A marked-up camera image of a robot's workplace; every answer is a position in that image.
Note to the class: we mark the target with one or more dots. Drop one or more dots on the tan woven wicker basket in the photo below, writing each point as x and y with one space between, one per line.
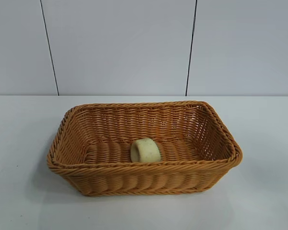
144 177

